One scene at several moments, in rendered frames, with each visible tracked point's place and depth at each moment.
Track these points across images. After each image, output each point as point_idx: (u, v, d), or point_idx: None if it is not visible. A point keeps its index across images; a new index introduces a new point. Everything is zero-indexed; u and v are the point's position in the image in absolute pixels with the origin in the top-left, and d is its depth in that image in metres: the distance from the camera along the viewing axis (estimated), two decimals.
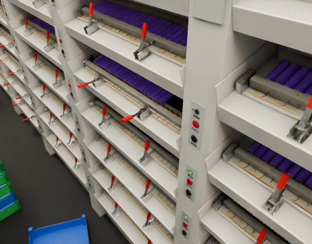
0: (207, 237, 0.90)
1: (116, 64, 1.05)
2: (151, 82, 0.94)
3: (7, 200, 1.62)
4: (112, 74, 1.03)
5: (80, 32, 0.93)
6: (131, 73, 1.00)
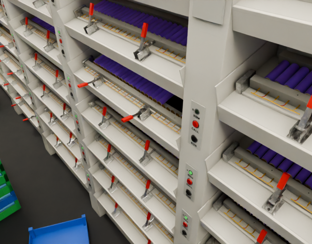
0: (207, 237, 0.90)
1: (116, 64, 1.05)
2: (151, 82, 0.94)
3: (7, 200, 1.62)
4: (112, 74, 1.03)
5: (80, 32, 0.93)
6: (131, 73, 1.00)
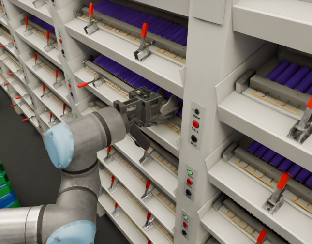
0: (207, 237, 0.90)
1: (116, 64, 1.05)
2: (151, 82, 0.94)
3: (7, 200, 1.62)
4: (112, 74, 1.03)
5: (80, 32, 0.93)
6: (131, 73, 1.00)
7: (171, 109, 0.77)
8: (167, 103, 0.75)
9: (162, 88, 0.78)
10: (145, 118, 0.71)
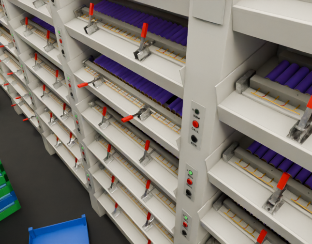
0: (207, 237, 0.90)
1: (116, 64, 1.05)
2: (151, 82, 0.94)
3: (7, 200, 1.62)
4: (112, 74, 1.03)
5: (80, 32, 0.93)
6: (131, 73, 1.00)
7: None
8: None
9: None
10: None
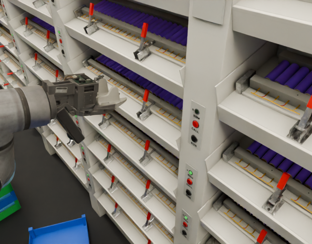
0: (207, 237, 0.90)
1: None
2: None
3: (7, 200, 1.62)
4: (116, 71, 1.03)
5: (80, 32, 0.93)
6: None
7: (111, 102, 0.71)
8: (107, 94, 0.69)
9: (103, 79, 0.73)
10: (77, 104, 0.64)
